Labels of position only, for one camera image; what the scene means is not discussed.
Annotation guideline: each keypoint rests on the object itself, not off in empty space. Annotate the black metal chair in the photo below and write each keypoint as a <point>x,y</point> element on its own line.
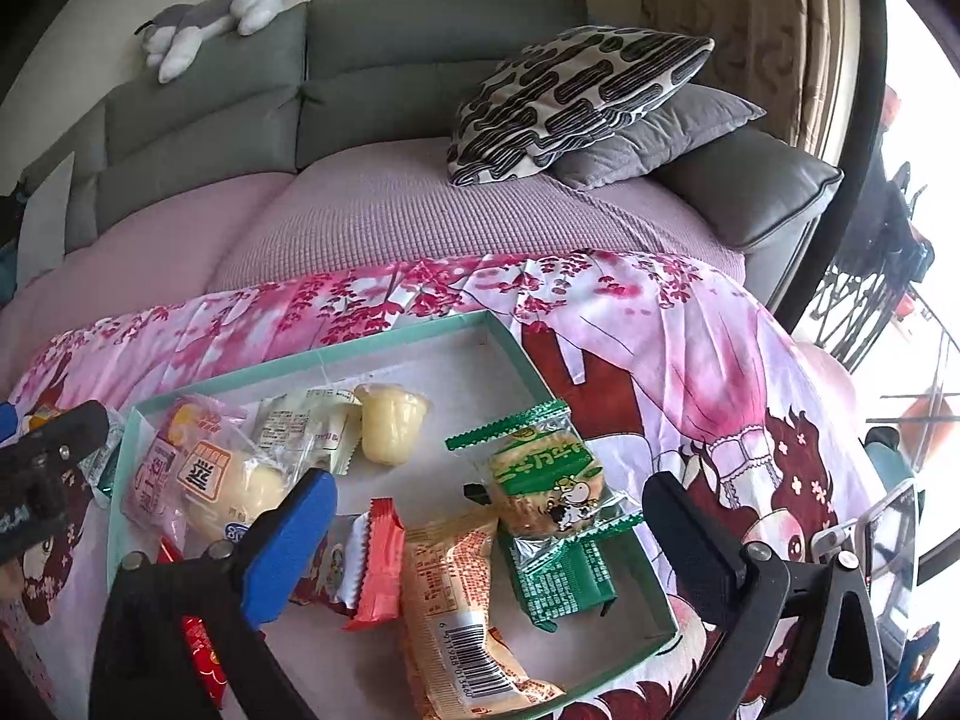
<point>892,240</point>

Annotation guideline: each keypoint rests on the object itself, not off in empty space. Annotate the clear packet with white bun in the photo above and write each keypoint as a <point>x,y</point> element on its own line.
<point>225,495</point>

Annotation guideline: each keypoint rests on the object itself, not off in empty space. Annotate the pink swiss roll packet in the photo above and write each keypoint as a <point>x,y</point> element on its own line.
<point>150,487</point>

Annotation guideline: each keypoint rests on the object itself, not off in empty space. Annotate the red white biscuit packet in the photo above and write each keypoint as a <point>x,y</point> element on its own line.
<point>330,562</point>

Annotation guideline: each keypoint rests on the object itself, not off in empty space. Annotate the pink sofa cover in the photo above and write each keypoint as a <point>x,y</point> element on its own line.
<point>375,217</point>

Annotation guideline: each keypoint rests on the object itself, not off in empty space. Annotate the black white patterned pillow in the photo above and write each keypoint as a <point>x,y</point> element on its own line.
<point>570,97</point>

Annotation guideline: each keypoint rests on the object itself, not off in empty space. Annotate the beige cake packet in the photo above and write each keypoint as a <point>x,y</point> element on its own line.
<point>450,600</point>

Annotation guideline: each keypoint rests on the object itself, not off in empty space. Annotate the light grey cushion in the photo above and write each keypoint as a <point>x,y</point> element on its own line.
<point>45,225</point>

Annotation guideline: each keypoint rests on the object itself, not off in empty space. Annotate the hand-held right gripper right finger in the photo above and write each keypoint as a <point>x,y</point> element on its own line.
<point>686,540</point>

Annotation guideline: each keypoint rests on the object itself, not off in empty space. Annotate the yellow jelly cup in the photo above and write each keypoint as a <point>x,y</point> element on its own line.
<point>394,424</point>

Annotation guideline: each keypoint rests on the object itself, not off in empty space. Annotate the orange snack packet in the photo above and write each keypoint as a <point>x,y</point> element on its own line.
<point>37,414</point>

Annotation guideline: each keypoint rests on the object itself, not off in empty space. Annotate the white snack packet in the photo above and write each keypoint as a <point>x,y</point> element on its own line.
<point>300,424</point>

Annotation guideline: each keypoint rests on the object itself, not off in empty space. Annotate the orange basin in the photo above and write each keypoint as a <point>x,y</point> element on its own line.
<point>926,420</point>

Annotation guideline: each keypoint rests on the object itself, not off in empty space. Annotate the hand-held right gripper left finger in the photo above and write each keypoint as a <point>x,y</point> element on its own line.
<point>289,540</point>

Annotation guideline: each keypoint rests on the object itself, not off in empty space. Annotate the beige patterned curtain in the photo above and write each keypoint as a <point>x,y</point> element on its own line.
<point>735,30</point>

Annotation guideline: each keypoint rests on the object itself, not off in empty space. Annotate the clear green-edged cookie packet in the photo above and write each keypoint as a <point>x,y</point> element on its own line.
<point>540,480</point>

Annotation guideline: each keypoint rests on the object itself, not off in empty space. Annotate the small red candy packet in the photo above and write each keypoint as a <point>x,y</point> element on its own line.
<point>379,577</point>
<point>202,652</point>

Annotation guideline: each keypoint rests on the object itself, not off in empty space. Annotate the large green biscuit packet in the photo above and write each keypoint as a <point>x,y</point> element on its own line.
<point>562,577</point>

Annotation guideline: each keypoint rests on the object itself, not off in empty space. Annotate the grey pillow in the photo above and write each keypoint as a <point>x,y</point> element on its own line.
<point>660,135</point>

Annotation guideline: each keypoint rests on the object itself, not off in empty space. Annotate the pink stool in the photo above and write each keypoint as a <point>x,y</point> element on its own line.
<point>825,375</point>

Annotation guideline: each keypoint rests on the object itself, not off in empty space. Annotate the teal cardboard box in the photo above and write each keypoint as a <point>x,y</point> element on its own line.
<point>442,360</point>

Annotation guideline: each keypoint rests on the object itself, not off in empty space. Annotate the printed cartoon blanket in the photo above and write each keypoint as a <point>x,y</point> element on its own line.
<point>675,330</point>

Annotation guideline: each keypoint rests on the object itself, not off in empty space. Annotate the grey white plush toy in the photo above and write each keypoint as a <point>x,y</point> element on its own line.
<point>202,22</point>

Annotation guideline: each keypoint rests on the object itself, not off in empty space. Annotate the grey sofa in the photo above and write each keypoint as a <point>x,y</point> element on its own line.
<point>420,37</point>

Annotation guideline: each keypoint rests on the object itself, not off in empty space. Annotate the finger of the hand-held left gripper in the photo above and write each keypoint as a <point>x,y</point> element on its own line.
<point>6,420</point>
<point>67,427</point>

